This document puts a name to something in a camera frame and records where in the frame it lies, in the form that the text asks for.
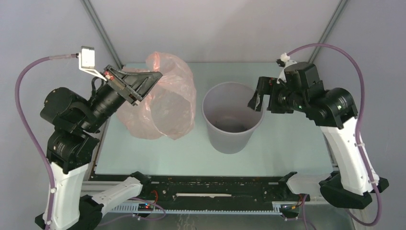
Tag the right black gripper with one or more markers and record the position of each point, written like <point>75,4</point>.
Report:
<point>267,86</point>

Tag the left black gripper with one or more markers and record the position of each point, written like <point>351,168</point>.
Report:
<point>134,86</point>

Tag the grey plastic trash bin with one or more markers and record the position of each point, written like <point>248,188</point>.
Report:
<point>230,122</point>

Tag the pink plastic trash bag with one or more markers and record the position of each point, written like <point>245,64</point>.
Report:
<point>169,108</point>

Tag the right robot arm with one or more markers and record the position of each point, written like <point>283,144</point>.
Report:
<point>299,88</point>

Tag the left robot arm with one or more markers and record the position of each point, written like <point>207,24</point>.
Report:
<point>70,148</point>

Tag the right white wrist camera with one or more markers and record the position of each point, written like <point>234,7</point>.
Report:
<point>283,62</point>

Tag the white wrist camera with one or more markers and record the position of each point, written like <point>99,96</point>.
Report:
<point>283,62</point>
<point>86,59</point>

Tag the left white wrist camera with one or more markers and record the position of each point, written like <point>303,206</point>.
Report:
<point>86,59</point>

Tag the left aluminium frame post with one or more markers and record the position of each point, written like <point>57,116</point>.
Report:
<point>97,23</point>

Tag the aluminium frame post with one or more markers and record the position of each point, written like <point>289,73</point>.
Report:
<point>340,8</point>
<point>97,23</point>

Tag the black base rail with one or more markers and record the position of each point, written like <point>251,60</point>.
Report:
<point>219,192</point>

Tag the white cable duct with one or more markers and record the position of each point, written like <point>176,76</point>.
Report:
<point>134,208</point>

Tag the right aluminium frame post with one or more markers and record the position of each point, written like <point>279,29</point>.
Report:
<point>340,8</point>

